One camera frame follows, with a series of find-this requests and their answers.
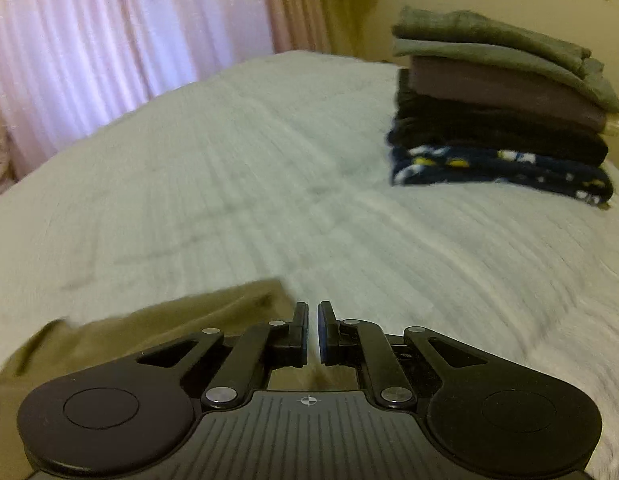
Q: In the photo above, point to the grey plain folded garment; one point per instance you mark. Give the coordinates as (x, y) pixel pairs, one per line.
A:
(514, 62)

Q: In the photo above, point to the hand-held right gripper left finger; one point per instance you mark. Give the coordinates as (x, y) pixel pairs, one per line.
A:
(299, 332)

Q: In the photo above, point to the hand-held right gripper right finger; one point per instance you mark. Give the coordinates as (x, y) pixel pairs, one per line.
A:
(325, 332)

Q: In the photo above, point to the olive brown pants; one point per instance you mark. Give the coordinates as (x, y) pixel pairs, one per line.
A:
(139, 325)

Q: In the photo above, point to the pink sheer curtain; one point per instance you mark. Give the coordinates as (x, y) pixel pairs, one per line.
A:
(114, 35)

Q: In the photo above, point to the pink thick curtain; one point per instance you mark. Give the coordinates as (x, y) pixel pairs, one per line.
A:
(294, 5)

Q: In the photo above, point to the bed with striped white sheet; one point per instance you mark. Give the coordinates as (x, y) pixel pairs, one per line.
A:
(239, 160)

